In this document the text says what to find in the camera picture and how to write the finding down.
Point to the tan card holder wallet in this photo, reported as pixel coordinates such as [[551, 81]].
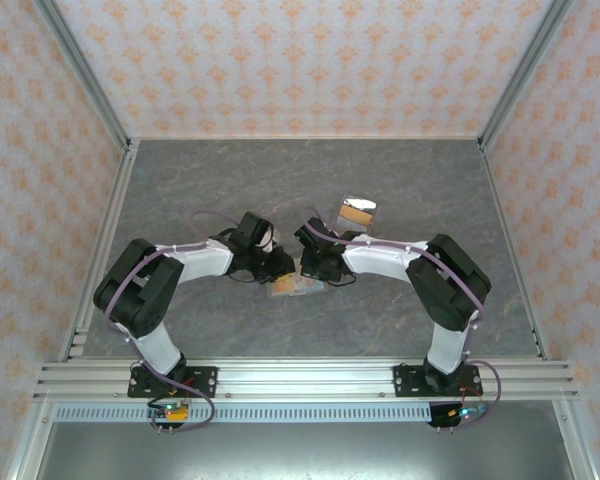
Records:
[[312, 288]]

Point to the gold card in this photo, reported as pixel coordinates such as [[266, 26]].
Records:
[[355, 216], [283, 288]]

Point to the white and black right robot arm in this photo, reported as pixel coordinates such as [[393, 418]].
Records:
[[447, 345]]

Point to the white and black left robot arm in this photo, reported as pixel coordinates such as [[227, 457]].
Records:
[[155, 345]]

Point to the clear acrylic card box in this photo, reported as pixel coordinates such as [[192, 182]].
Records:
[[360, 202]]

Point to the left controller board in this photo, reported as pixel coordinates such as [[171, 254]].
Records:
[[170, 411]]

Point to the controller board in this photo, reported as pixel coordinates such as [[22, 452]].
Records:
[[462, 414], [170, 411]]

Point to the grey metal sheet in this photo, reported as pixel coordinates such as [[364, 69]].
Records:
[[305, 452]]

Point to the right controller board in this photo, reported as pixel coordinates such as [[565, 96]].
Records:
[[462, 414]]

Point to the aluminium mounting rail beam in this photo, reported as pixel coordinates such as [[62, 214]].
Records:
[[305, 377]]

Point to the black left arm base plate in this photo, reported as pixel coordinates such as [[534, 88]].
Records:
[[205, 380]]

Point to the aluminium back rail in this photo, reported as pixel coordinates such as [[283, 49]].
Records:
[[305, 136]]

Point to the aluminium rail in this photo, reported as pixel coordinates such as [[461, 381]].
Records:
[[105, 250], [305, 136], [515, 250]]

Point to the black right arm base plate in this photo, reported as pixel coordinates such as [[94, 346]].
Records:
[[407, 380]]

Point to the aluminium left side rail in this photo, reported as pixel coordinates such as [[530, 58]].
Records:
[[105, 250]]

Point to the aluminium right side rail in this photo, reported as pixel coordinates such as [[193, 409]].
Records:
[[515, 250]]

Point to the aluminium left frame post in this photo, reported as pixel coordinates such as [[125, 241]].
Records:
[[87, 75]]

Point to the aluminium frame post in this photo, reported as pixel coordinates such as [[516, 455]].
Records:
[[87, 75], [522, 75]]

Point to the aluminium right frame post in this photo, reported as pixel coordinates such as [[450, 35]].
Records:
[[522, 75]]

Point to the aluminium frame leg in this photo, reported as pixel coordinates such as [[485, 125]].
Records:
[[577, 445], [27, 445]]

